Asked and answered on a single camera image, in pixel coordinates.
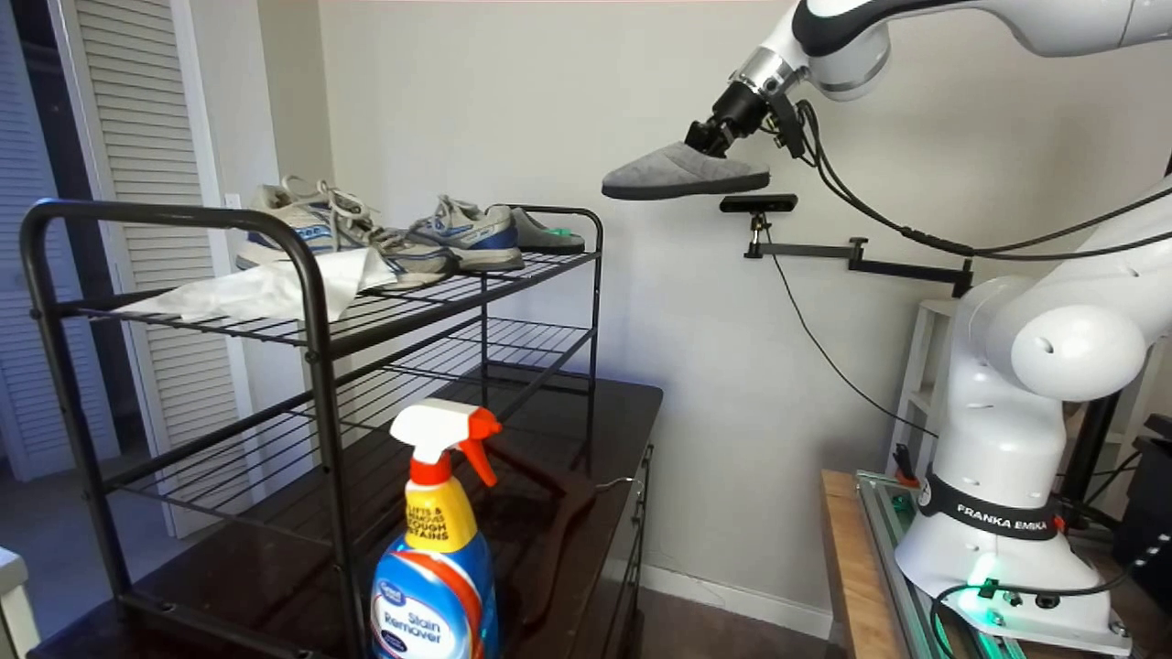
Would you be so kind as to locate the blue grey sneaker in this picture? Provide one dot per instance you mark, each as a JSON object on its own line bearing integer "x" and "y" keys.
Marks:
{"x": 479, "y": 234}

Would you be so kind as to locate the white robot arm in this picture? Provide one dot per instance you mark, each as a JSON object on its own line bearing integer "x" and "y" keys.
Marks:
{"x": 1018, "y": 349}

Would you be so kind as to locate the black metal shoe rack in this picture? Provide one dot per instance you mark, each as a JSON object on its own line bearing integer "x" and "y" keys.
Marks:
{"x": 360, "y": 374}

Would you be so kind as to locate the blue spray cleaner bottle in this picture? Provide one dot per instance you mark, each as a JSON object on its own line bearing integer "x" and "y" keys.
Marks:
{"x": 435, "y": 588}

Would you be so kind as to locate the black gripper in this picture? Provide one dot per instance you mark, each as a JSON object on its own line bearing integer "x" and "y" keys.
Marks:
{"x": 734, "y": 116}

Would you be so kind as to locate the dark wooden dresser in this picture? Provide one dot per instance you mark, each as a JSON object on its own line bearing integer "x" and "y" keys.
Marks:
{"x": 264, "y": 590}

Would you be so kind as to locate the brown shoe horn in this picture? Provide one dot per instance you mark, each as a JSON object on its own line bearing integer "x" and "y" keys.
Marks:
{"x": 572, "y": 496}

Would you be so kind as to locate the grey sneaker behind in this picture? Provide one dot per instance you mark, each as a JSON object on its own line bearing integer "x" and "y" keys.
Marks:
{"x": 334, "y": 220}

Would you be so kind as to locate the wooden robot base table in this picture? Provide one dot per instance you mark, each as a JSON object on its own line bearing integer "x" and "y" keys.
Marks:
{"x": 861, "y": 605}

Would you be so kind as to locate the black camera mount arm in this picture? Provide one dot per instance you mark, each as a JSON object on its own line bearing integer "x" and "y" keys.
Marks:
{"x": 763, "y": 206}

